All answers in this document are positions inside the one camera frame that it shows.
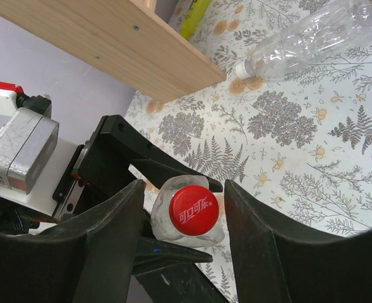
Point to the wooden shelf box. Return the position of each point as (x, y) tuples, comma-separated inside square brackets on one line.
[(124, 39)]

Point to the floral patterned table mat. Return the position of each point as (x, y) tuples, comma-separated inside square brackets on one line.
[(302, 145)]

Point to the clear bottle with red cap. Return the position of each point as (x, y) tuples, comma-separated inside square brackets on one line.
[(187, 213)]

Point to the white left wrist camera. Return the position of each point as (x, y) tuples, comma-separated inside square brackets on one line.
[(34, 161)]

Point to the green object behind shelf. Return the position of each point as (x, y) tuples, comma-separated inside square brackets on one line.
[(193, 17)]

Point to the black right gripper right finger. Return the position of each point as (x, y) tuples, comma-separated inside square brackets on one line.
[(277, 259)]

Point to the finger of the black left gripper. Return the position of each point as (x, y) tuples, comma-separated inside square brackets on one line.
[(169, 273)]

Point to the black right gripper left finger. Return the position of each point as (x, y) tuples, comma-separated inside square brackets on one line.
[(88, 258)]

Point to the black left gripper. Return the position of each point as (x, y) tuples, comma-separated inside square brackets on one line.
[(99, 168)]

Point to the clear bottle with white cap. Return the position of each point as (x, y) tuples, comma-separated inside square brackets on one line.
[(337, 26)]

